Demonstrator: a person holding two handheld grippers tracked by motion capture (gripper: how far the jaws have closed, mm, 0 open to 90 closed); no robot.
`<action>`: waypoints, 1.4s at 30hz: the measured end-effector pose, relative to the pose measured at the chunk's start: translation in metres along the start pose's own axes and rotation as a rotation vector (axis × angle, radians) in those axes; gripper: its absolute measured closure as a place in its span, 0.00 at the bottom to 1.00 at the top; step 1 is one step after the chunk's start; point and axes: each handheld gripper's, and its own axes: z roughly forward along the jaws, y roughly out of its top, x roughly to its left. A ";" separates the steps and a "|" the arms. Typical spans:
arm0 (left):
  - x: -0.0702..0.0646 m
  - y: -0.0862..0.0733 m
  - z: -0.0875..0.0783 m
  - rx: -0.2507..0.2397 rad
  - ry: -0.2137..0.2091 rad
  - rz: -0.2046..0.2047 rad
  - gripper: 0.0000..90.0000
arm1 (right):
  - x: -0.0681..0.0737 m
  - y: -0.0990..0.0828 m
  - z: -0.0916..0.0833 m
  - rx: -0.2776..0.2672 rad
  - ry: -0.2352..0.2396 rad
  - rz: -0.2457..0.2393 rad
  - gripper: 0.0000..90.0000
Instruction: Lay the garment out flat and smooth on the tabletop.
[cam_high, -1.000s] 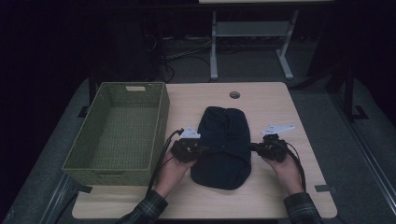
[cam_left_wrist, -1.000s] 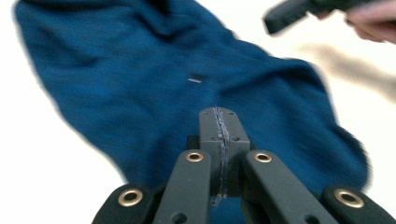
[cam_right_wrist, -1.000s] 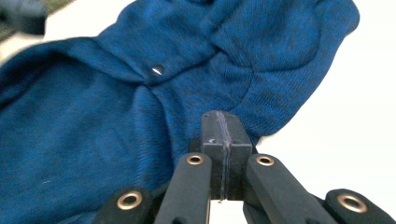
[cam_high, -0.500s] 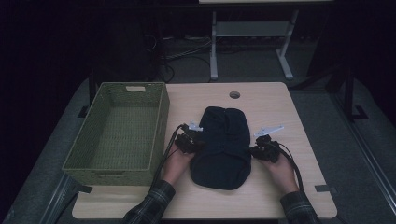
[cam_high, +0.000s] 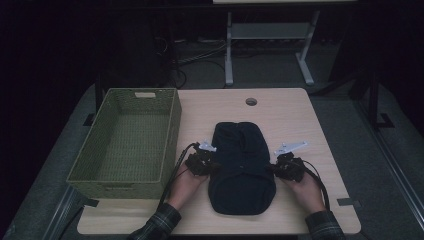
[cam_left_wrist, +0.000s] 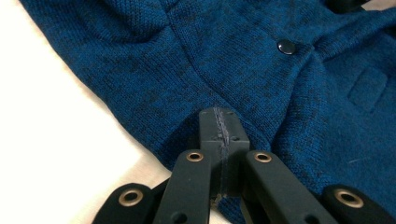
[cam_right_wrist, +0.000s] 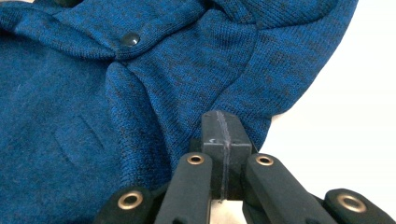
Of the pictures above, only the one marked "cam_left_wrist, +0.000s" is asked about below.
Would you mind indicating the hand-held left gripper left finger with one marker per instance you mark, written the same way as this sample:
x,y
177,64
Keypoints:
x,y
214,133

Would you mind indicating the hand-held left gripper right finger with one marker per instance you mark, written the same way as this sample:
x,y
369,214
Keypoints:
x,y
235,140

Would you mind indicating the dark blue knit garment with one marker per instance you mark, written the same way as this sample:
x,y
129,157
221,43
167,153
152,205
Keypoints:
x,y
249,68

